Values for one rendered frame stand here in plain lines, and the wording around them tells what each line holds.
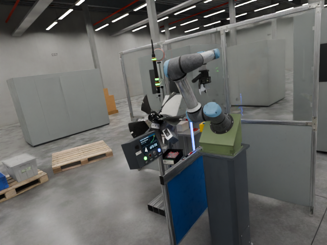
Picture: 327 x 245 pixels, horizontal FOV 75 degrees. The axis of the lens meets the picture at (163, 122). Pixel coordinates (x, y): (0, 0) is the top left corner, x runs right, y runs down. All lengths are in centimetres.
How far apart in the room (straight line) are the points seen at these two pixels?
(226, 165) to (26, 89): 638
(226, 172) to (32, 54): 1341
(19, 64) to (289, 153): 1331
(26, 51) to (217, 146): 1329
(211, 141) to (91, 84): 653
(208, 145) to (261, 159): 113
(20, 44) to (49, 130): 771
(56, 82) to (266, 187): 640
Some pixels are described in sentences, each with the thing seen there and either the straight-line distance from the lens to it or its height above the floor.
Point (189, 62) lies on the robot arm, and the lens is 138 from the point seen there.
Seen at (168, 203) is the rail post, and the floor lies 60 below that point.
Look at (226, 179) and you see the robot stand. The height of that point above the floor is 81.
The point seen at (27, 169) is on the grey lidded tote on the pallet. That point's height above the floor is 31.
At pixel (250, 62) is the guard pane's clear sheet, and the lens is 252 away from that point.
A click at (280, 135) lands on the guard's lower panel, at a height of 84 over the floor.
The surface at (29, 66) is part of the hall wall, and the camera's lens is 1418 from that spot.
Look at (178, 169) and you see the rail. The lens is 192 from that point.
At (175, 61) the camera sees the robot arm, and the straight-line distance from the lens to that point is 142.
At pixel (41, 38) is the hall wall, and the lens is 1462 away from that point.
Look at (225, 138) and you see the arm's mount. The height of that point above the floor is 112.
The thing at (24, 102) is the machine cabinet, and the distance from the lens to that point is 725.
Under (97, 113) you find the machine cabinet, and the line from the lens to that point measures 793.
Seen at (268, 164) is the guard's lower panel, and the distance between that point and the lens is 274.
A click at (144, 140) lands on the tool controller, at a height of 123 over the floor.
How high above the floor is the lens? 168
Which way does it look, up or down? 14 degrees down
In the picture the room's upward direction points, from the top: 8 degrees counter-clockwise
